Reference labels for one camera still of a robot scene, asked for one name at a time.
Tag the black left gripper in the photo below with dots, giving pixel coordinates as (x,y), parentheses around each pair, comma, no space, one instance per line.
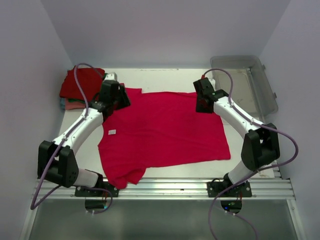
(125,101)

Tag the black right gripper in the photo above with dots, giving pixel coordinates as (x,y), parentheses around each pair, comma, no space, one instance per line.
(199,108)

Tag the crimson pink t shirt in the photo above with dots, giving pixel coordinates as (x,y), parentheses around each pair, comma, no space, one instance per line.
(158,129)

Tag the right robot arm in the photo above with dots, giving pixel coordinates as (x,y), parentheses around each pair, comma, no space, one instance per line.
(260,142)

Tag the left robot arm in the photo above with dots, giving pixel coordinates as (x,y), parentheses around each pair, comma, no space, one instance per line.
(57,158)

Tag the dark red folded shirt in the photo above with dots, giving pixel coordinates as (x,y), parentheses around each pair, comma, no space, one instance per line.
(90,81)

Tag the clear plastic bin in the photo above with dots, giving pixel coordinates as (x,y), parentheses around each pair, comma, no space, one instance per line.
(251,89)

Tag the green folded shirt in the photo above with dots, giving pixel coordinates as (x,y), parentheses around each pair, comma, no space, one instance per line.
(73,100)

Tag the salmon pink folded shirt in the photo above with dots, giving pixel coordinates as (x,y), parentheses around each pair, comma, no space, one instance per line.
(73,105)

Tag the light blue folded shirt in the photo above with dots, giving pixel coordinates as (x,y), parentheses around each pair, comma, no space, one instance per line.
(63,103)

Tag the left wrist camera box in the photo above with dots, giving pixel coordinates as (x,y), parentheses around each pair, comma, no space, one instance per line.
(111,76)

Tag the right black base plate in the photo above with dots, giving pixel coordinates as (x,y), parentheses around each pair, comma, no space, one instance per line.
(215,187)

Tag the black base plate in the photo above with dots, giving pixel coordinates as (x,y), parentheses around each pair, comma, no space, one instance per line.
(215,187)
(104,190)

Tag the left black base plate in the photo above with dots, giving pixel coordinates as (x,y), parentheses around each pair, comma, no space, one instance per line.
(104,190)

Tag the aluminium mounting rail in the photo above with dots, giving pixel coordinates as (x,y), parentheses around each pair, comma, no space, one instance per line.
(189,189)

